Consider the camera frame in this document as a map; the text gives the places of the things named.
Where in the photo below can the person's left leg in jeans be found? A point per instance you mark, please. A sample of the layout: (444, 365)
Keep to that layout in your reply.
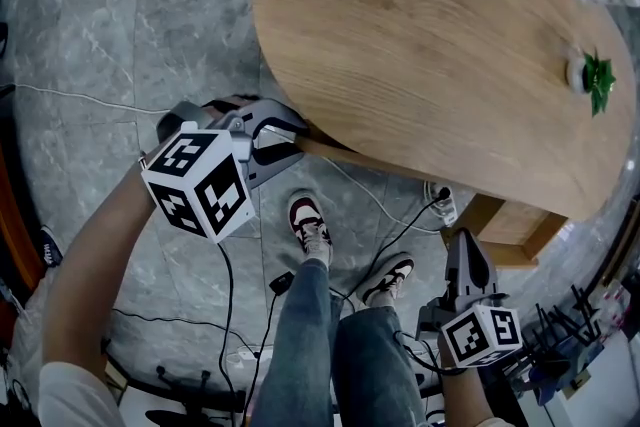
(295, 340)

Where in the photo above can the person's white sleeve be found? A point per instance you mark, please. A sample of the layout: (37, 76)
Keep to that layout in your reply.
(75, 397)

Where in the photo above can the person's right sneaker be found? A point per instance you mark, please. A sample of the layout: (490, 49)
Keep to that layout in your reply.
(387, 277)

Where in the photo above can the brown wooden furniture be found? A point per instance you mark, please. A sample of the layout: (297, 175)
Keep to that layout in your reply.
(15, 225)

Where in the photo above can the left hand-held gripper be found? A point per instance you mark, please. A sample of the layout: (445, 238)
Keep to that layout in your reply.
(220, 195)

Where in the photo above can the black metal rack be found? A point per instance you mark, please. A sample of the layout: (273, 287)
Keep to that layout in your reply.
(560, 340)

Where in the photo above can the person's left forearm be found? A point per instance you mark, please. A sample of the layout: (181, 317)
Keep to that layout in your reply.
(95, 265)

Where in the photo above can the black power adapter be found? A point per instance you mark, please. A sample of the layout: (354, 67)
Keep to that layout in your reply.
(281, 283)

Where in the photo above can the person's sneaker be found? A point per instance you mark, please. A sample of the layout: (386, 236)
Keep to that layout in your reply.
(310, 222)
(387, 277)

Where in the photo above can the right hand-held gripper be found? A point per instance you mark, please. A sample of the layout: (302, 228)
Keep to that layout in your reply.
(472, 337)

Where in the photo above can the person's right leg in jeans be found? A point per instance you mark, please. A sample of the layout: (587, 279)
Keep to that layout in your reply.
(375, 365)

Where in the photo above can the wooden coffee table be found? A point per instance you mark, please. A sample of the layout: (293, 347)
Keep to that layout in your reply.
(425, 40)

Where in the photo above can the person's left sneaker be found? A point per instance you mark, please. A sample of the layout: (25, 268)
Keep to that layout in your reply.
(310, 222)

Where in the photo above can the black chair base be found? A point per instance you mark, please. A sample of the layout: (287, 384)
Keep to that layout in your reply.
(190, 395)

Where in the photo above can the white power strip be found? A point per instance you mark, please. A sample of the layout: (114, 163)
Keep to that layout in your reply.
(442, 207)
(247, 356)

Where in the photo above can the small green potted plant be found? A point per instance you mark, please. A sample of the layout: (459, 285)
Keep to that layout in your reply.
(597, 77)

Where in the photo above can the person's leg in jeans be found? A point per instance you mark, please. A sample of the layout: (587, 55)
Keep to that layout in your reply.
(375, 365)
(295, 340)

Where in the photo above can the person's right forearm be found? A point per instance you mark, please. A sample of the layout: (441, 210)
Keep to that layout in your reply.
(465, 395)

